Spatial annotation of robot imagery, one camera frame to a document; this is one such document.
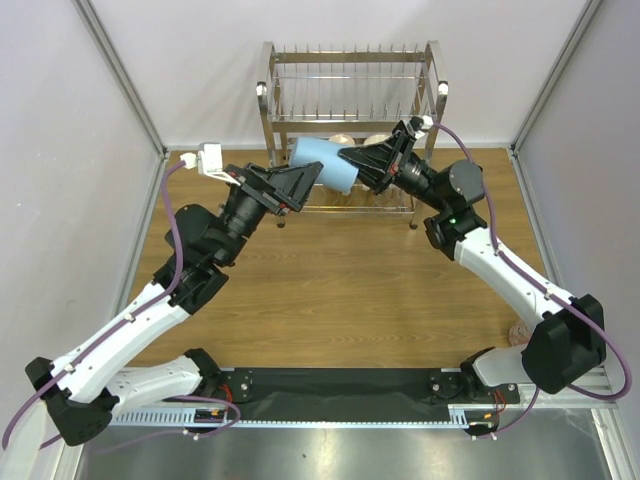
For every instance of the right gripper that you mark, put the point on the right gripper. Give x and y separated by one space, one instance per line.
395 160

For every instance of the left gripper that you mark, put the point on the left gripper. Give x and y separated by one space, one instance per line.
282 189

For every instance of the floral mug green inside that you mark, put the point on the floral mug green inside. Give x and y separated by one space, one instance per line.
375 139

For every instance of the light blue cup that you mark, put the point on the light blue cup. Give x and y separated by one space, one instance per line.
336 174

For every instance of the beige mug blue red print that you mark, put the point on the beige mug blue red print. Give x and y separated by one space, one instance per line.
340 139

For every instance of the pink glass mug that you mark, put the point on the pink glass mug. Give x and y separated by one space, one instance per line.
519 334

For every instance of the clear plastic cup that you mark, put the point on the clear plastic cup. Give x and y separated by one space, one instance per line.
393 199

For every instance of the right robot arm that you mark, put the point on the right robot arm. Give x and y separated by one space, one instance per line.
564 342

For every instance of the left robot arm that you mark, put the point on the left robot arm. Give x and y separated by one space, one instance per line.
86 388

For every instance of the stainless steel dish rack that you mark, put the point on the stainless steel dish rack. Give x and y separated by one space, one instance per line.
348 93

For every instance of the black base mat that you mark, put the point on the black base mat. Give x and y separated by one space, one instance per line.
364 386

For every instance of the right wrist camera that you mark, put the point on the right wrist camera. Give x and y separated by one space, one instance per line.
419 126

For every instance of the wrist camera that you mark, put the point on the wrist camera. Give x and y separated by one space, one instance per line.
419 126
208 161

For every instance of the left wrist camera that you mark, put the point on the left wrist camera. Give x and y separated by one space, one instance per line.
208 161

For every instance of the white cable duct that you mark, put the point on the white cable duct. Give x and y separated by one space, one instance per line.
341 415

